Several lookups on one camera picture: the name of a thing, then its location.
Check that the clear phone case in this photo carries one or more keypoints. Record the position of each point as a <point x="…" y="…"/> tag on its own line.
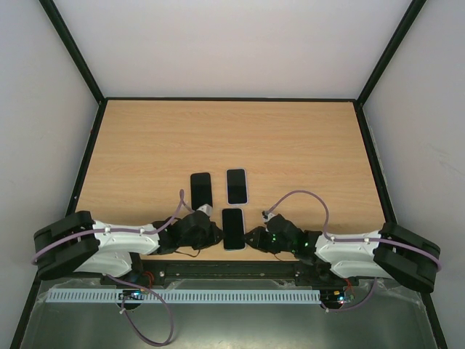
<point x="244" y="225"/>

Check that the lilac phone case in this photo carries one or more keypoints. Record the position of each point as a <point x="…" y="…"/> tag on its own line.
<point x="247" y="189"/>

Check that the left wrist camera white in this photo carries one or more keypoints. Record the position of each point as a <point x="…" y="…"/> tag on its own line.
<point x="206" y="209"/>

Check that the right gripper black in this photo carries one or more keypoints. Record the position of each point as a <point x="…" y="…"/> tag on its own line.
<point x="256" y="238"/>

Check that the black front mounting rail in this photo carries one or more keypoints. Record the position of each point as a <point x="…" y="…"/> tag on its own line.
<point x="318" y="275"/>

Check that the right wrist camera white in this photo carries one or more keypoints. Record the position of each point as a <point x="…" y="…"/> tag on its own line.
<point x="267" y="216"/>

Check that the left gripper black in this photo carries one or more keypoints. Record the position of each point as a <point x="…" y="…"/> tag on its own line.
<point x="213" y="239"/>

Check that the black aluminium frame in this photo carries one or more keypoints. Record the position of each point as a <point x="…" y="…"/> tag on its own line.
<point x="67" y="39"/>

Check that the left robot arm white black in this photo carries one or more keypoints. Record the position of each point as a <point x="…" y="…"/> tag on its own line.
<point x="80" y="244"/>

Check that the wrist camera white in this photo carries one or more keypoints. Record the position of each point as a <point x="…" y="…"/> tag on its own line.
<point x="267" y="216"/>
<point x="206" y="209"/>

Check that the light blue slotted cable duct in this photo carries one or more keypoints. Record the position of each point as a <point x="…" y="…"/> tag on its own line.
<point x="185" y="296"/>

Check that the blue phone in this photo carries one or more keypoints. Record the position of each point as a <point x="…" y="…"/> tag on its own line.
<point x="200" y="190"/>

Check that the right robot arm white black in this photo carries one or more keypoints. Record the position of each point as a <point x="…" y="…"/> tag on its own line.
<point x="392" y="252"/>

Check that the dark blue phone screen up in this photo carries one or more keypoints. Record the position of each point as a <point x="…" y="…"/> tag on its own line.
<point x="232" y="229"/>

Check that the silver white phone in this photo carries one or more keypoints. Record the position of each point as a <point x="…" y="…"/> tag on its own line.
<point x="236" y="186"/>

